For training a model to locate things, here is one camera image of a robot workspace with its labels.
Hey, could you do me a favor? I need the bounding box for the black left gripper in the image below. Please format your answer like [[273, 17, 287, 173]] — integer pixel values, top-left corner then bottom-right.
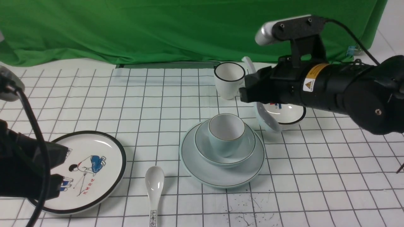
[[0, 120, 69, 200]]

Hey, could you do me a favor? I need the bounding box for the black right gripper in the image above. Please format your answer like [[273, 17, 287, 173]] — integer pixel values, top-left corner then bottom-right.
[[239, 55, 308, 106]]

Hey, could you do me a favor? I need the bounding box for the plain white spoon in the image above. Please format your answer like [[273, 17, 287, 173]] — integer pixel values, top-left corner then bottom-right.
[[241, 56, 282, 133]]

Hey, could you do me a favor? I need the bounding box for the pale green cup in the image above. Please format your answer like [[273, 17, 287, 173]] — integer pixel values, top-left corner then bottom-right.
[[208, 113, 246, 157]]

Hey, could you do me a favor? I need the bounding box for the pale green bowl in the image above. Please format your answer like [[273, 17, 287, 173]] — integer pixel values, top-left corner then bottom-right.
[[194, 119, 256, 168]]

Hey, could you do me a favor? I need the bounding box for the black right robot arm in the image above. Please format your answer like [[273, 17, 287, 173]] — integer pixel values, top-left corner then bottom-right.
[[239, 55, 404, 135]]

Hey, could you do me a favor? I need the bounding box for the white bowl black rim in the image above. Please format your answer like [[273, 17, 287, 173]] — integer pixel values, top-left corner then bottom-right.
[[264, 103, 307, 131]]

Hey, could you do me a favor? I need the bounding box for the white cup black rim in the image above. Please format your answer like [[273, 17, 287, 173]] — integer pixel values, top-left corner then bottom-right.
[[214, 62, 246, 100]]

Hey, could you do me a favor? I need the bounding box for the white plate black rim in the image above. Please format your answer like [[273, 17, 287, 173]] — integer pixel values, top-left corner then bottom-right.
[[42, 131, 127, 215]]

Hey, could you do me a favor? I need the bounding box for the blue binder clip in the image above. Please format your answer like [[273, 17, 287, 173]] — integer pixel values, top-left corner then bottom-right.
[[345, 45, 362, 56]]

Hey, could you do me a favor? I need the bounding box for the white grid tablecloth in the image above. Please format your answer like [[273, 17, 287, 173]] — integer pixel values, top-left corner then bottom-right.
[[9, 67, 403, 227]]

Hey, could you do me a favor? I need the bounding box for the pale green plate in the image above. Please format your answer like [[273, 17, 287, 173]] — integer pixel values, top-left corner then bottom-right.
[[179, 120, 266, 189]]

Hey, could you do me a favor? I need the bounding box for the white spoon with lettering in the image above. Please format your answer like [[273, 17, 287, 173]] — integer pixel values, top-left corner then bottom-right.
[[145, 166, 165, 227]]

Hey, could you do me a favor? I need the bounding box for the green backdrop cloth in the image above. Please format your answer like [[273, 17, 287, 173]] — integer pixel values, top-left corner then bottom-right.
[[0, 0, 387, 67]]

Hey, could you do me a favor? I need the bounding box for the black camera cable left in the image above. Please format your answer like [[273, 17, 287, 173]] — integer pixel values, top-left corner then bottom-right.
[[0, 76, 51, 227]]

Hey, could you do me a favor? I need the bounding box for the black camera cable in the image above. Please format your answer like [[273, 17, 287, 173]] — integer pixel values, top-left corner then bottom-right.
[[0, 76, 51, 227], [324, 18, 381, 66]]

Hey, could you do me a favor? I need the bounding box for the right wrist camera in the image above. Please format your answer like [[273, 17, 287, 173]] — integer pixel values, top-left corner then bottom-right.
[[255, 15, 327, 68]]

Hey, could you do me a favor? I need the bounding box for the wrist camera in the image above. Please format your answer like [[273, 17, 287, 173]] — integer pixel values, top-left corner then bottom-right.
[[255, 15, 327, 68], [0, 66, 26, 102]]

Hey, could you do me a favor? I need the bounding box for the black camera cable right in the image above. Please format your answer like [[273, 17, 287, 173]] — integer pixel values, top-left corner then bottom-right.
[[324, 18, 381, 66]]

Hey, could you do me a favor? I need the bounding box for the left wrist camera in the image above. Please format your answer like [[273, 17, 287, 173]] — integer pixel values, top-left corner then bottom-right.
[[0, 66, 26, 102]]

